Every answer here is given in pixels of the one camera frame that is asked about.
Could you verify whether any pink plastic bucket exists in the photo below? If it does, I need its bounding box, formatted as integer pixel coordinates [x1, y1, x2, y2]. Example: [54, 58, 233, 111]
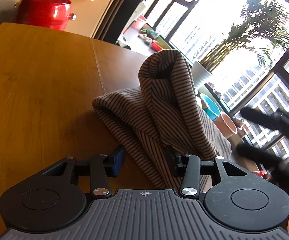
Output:
[213, 112, 238, 139]

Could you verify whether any red planter with greens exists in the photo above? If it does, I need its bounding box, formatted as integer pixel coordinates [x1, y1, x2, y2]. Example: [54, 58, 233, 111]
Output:
[151, 40, 163, 51]

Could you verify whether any striped brown garment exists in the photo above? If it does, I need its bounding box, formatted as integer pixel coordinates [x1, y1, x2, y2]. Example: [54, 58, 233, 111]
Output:
[92, 49, 232, 189]

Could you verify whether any tall green bamboo plant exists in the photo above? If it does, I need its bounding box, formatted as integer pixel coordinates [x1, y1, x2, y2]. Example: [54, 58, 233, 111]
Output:
[200, 0, 289, 73]

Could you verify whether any red round stool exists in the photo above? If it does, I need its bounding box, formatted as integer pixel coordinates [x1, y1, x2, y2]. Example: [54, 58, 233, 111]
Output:
[14, 0, 77, 31]

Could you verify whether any pink basin far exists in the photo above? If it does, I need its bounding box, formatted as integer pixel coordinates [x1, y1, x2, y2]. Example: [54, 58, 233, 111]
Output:
[131, 15, 147, 31]

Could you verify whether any teal plastic basin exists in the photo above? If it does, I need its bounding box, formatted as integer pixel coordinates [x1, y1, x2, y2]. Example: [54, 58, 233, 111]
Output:
[200, 93, 220, 120]

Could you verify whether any beige storage box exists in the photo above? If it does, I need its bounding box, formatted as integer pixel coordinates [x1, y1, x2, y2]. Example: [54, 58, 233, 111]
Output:
[65, 0, 113, 38]

